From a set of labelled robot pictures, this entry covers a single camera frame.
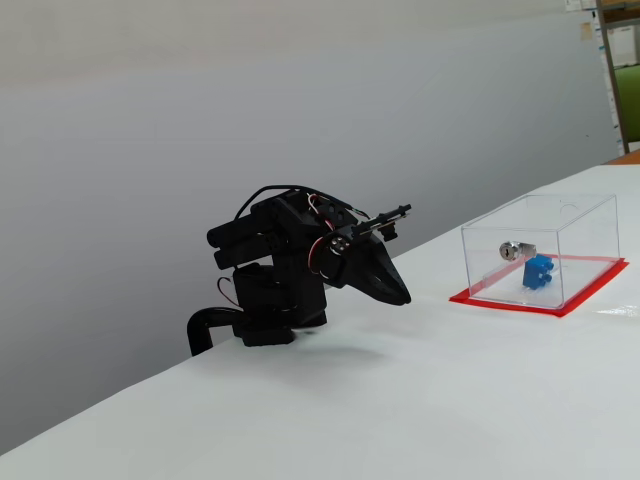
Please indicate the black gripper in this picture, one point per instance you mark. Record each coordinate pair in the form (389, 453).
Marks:
(371, 266)

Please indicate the blue lego brick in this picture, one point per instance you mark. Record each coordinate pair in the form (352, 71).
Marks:
(535, 272)

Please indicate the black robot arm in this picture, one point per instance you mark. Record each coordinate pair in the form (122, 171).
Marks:
(280, 250)

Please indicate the transparent plastic box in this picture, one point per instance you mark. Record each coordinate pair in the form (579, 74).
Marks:
(590, 225)

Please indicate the silver cam lock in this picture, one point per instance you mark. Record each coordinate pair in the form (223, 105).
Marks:
(510, 250)

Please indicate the black table clamp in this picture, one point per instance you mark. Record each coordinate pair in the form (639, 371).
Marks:
(197, 330)

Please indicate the green panel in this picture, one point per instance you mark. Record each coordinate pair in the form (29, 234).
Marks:
(630, 105)

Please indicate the metal shelf rack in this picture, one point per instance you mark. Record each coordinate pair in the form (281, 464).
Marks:
(607, 50)

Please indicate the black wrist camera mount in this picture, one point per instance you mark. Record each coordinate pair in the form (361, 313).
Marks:
(385, 217)

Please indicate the red tape frame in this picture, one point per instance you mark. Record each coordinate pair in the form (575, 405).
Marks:
(500, 304)

